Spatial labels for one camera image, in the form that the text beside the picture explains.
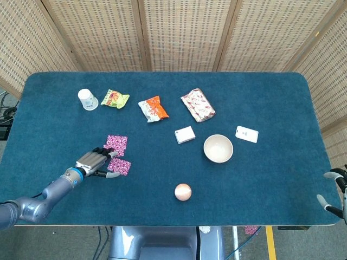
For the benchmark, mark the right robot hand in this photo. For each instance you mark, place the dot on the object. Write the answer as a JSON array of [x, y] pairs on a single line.
[[344, 200]]

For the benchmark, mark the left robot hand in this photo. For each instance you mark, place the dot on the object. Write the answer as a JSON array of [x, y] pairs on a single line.
[[90, 161]]

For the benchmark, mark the small white cardboard box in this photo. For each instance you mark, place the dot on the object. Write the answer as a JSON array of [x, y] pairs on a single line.
[[185, 135]]

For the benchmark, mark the woven folding screen panel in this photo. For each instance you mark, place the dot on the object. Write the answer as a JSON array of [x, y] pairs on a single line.
[[271, 35], [187, 35], [100, 35], [27, 40], [330, 81]]

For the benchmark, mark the gold red-print snack package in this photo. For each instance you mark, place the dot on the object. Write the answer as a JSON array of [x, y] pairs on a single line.
[[198, 105]]

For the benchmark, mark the pink patterned paper square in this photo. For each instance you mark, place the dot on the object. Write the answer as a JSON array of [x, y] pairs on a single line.
[[121, 165], [251, 230], [119, 142]]

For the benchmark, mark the cream bowl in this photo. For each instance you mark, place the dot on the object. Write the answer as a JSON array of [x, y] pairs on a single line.
[[218, 149]]

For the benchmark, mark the blue carpet table cover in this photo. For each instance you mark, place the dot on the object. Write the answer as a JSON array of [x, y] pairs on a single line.
[[151, 170]]

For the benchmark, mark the orange white snack bag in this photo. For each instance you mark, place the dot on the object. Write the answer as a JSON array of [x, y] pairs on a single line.
[[153, 109]]

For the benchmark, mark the white paper cup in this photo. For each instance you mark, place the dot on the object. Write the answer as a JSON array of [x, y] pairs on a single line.
[[88, 101]]

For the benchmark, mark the grey robot torso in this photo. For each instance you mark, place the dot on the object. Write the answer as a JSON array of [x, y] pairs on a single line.
[[162, 243]]

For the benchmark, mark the white card in holder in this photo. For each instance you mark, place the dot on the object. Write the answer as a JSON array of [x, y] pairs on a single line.
[[246, 134]]

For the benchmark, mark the green snack bag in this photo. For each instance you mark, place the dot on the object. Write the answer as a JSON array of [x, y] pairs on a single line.
[[115, 98]]

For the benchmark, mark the peach ball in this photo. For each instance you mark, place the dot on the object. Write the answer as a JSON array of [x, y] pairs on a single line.
[[183, 192]]

